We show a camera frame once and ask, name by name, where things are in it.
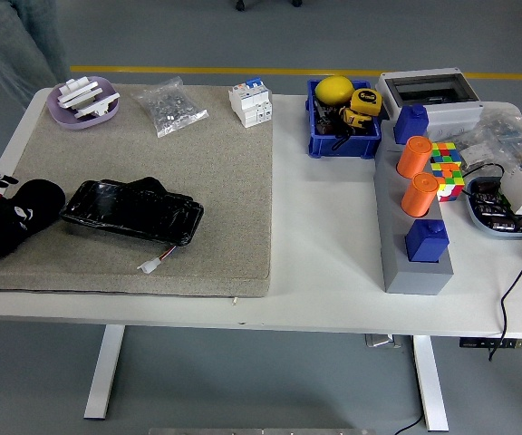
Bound black cracked glass panel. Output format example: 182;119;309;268
60;176;205;248

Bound black table control panel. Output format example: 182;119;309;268
459;337;522;350

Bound purple tray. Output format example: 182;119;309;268
45;75;121;131

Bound white plastic clip part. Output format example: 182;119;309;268
56;77;103;110
73;92;121;120

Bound person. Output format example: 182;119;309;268
0;0;72;108

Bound clear bag of screws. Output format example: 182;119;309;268
130;76;209;140

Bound grey-brown mat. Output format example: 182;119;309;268
0;83;275;298

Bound white table leg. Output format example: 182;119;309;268
82;324;126;421
412;334;450;432

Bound blue plastic bin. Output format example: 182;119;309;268
305;79;382;160

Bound yellow lemon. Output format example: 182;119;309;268
314;75;355;106

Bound yellow and black tool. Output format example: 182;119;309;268
338;106;373;132

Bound yellow tape measure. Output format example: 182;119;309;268
349;88;383;117

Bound blue block with knob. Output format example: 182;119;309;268
392;102;430;146
404;218;450;263

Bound orange cylinder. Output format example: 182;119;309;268
395;135;433;179
400;171;440;218

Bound grey box under table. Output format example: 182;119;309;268
363;333;402;349

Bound grey shape sorter base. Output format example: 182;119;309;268
372;121;455;295

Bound colourful puzzle cube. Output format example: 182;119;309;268
429;141;466;203

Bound grey white distribution box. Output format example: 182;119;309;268
374;67;484;140

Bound light blue tray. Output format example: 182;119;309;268
463;176;522;240

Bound black electronic modules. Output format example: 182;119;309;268
471;179;522;232

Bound clear bags of parts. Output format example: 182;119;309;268
428;106;522;176

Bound white connector with wires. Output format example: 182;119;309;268
136;246;179;275

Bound white circuit breaker blue switch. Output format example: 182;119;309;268
227;76;274;129

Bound black floor cable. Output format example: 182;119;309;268
394;412;427;435

